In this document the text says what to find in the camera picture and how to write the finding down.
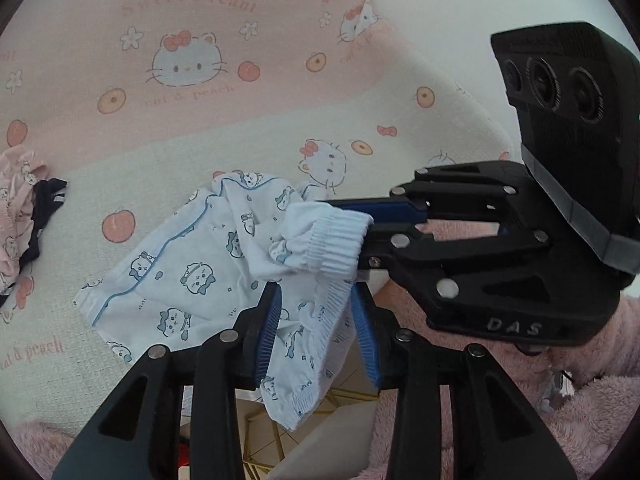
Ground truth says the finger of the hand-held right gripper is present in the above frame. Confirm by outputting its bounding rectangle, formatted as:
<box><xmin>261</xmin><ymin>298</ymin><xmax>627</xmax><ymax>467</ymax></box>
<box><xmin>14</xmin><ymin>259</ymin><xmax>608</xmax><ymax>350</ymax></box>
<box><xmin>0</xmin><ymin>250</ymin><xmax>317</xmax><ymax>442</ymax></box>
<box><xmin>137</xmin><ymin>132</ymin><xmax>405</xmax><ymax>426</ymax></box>
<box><xmin>356</xmin><ymin>222</ymin><xmax>553</xmax><ymax>313</ymax></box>
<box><xmin>320</xmin><ymin>160</ymin><xmax>531</xmax><ymax>226</ymax></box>

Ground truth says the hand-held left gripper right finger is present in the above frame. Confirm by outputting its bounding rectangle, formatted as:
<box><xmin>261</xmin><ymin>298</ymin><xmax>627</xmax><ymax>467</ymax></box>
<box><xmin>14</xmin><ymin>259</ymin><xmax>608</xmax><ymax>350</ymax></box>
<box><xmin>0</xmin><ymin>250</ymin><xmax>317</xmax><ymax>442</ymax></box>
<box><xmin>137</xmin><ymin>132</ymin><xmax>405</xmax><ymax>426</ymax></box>
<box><xmin>350</xmin><ymin>282</ymin><xmax>578</xmax><ymax>480</ymax></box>

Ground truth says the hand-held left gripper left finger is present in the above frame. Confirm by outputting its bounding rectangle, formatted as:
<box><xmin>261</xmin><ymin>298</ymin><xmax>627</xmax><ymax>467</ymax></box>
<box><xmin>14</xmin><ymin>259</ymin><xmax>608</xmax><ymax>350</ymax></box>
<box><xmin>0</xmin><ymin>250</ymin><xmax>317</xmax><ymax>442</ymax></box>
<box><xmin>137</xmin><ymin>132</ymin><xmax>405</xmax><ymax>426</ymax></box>
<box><xmin>51</xmin><ymin>282</ymin><xmax>284</xmax><ymax>480</ymax></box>

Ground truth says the light blue printed pajama garment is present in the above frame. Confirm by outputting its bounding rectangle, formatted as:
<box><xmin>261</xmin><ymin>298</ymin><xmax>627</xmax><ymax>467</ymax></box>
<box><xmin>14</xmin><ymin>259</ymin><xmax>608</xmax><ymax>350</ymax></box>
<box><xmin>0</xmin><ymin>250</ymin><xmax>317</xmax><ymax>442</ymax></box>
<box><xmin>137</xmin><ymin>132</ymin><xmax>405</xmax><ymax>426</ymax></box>
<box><xmin>74</xmin><ymin>171</ymin><xmax>375</xmax><ymax>432</ymax></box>

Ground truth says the pink cream printed blanket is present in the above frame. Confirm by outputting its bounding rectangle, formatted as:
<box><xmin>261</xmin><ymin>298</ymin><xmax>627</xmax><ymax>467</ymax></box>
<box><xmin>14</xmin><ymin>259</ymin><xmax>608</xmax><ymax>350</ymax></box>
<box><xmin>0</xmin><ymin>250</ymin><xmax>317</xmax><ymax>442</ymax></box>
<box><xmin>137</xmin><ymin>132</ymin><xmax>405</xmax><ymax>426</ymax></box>
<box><xmin>0</xmin><ymin>0</ymin><xmax>518</xmax><ymax>433</ymax></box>

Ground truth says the pink fluffy clothing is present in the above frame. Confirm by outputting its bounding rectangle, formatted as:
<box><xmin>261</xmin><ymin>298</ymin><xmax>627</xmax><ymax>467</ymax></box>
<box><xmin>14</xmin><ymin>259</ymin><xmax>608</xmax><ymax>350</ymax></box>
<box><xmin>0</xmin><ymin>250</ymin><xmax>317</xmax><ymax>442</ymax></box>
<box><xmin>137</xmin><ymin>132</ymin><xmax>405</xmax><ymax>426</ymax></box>
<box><xmin>12</xmin><ymin>217</ymin><xmax>640</xmax><ymax>480</ymax></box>

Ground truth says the dark navy garment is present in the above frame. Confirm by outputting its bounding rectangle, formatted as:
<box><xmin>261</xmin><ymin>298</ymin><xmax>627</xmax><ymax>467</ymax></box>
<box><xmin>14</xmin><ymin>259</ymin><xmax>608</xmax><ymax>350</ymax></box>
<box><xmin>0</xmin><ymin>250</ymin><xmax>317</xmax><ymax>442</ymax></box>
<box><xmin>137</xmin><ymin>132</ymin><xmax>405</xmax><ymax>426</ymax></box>
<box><xmin>0</xmin><ymin>177</ymin><xmax>68</xmax><ymax>308</ymax></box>

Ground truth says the pink printed garment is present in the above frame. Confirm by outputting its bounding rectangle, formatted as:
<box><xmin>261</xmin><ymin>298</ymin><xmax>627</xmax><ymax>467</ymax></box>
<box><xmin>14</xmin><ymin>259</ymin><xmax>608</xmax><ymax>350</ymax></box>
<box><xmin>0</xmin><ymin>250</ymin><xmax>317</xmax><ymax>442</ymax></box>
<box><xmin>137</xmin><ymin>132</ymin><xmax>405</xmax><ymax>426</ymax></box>
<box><xmin>0</xmin><ymin>147</ymin><xmax>48</xmax><ymax>296</ymax></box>

